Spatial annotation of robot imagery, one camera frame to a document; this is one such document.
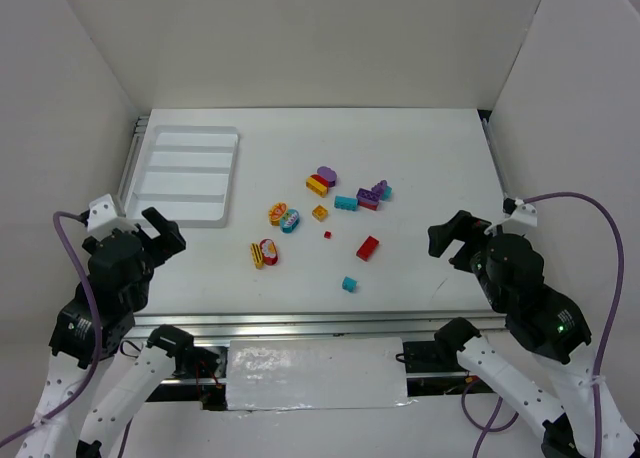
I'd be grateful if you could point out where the red rectangular lego brick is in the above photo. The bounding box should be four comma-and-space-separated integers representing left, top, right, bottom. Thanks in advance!
356, 236, 379, 262

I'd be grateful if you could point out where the red rounded picture lego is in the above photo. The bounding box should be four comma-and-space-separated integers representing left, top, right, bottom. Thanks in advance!
259, 239, 279, 266

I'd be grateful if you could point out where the small teal lego brick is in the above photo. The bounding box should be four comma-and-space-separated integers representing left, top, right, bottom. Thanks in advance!
342, 276, 357, 293

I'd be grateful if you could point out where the small yellow square lego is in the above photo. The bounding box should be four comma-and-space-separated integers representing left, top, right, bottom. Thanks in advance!
312, 205, 328, 222

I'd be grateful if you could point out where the yellow striped lego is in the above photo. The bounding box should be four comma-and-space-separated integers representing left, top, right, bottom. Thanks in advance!
250, 243, 264, 269

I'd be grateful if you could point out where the yellow butterfly lego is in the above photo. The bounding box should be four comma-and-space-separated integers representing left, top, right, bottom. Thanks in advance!
268, 202, 288, 226

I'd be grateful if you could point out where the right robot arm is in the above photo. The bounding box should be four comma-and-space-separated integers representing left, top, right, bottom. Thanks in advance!
427, 211, 639, 457

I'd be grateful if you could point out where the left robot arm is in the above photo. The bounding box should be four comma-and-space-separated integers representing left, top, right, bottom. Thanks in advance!
15, 202, 194, 457

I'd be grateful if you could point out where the white divided sorting tray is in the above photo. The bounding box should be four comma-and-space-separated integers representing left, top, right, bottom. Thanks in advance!
120, 125, 240, 228

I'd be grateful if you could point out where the teal lego under purple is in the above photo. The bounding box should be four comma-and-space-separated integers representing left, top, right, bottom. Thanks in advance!
381, 186, 392, 201

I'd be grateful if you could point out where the purple studded lego piece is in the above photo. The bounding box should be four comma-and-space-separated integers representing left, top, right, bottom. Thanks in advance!
371, 180, 388, 199

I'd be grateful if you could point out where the red lego under purple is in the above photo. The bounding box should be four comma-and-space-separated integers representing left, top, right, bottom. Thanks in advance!
358, 201, 379, 211

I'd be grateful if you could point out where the purple flat lego brick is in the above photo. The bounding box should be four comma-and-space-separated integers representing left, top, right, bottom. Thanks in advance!
356, 188, 380, 203

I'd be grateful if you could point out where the teal long lego brick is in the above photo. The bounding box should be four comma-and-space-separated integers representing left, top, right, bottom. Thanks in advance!
334, 196, 359, 211

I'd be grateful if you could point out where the teal flower lego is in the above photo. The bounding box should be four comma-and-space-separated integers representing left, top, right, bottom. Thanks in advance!
279, 209, 300, 234

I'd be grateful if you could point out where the purple rounded lego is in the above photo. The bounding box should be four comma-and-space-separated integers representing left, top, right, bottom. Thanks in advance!
317, 166, 337, 187

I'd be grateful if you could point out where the yellow long lego brick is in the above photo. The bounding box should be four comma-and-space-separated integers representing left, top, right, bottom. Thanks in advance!
305, 176, 329, 197

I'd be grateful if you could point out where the white taped cover plate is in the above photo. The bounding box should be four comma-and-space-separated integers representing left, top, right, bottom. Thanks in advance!
226, 338, 409, 411

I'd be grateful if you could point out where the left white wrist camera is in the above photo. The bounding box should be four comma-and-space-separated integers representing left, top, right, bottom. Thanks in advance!
87, 194, 137, 241

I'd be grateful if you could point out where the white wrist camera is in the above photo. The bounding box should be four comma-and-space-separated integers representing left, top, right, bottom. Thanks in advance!
87, 194, 137, 241
502, 197, 538, 230

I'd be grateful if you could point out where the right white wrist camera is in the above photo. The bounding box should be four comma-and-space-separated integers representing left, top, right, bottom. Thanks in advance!
502, 197, 538, 230

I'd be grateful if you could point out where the aluminium front rail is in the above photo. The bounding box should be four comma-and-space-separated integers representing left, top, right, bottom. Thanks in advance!
127, 311, 504, 342

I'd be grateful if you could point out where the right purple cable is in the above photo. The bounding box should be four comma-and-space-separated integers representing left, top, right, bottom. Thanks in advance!
459, 191, 626, 458

